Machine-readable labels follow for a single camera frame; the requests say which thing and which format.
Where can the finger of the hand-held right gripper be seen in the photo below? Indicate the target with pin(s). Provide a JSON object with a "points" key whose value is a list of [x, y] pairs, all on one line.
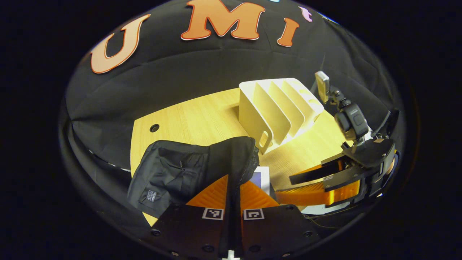
{"points": [[306, 176], [310, 195]]}

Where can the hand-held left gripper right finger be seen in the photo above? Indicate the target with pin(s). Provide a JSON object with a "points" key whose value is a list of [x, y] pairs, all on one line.
{"points": [[274, 231]]}

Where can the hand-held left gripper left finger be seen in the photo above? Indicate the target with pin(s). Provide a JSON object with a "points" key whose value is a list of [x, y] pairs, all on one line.
{"points": [[191, 231]]}

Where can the blue cover book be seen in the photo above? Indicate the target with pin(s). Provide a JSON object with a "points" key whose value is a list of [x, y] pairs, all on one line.
{"points": [[263, 180]]}

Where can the black schoolbag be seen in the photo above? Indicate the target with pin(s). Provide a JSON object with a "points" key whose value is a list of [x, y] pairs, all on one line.
{"points": [[180, 169]]}

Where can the white bookshelf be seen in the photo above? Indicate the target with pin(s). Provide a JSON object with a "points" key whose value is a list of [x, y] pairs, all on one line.
{"points": [[252, 119]]}

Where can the black table grommet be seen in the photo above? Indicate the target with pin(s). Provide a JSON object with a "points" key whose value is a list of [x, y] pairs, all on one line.
{"points": [[154, 128]]}

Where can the black backdrop cloth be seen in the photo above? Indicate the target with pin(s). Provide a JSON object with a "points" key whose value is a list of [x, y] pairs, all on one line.
{"points": [[202, 65]]}

